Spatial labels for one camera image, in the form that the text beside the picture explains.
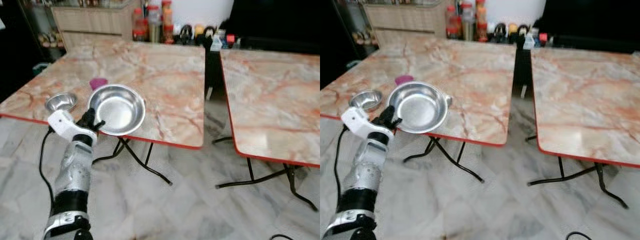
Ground large steel bowl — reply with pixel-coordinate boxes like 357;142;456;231
87;83;147;137
387;81;454;135

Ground small steel bowl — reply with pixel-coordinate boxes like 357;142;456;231
44;92;79;114
348;89;384;112

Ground marble-pattern folding table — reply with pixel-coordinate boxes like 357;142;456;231
215;48;321;212
320;34;517;184
0;39;207;186
527;46;640;210

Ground wooden cabinet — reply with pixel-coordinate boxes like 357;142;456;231
50;4;141;51
362;2;451;49

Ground tall red-capped jar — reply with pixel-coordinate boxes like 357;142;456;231
474;0;489;43
160;0;175;45

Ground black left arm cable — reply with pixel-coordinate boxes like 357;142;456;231
333;124;352;212
38;127;56;217

